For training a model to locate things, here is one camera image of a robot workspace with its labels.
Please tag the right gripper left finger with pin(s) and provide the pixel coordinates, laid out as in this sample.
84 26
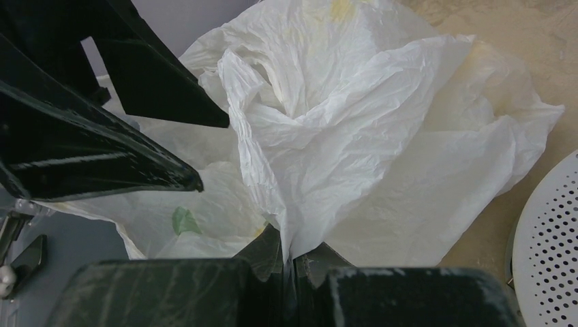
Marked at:
245 290

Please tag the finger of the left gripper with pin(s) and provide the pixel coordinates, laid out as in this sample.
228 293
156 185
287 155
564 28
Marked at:
58 146
149 80

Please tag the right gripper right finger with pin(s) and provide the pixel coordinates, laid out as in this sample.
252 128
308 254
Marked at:
330 291

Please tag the white plastic bag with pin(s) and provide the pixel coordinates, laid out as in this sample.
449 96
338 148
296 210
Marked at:
354 123

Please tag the white filament spool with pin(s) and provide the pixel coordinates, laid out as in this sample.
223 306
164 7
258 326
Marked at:
544 253

